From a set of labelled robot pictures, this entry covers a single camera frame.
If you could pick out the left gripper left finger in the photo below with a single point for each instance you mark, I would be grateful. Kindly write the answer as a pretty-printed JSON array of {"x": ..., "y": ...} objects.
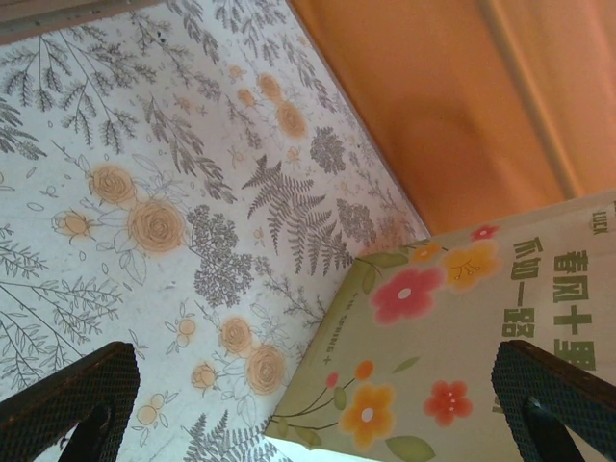
[{"x": 72, "y": 399}]

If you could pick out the aluminium table side rail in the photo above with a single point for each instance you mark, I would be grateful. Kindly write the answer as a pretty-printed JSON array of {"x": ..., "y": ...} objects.
[{"x": 58, "y": 21}]

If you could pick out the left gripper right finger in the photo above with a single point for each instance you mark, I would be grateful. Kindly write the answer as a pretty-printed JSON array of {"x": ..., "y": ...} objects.
[{"x": 553, "y": 399}]

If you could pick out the white floral paper bag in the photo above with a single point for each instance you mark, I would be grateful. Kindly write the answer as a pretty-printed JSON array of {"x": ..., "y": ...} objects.
[{"x": 433, "y": 313}]

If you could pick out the floral tablecloth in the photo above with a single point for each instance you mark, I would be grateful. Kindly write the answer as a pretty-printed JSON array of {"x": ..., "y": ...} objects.
[{"x": 144, "y": 192}]

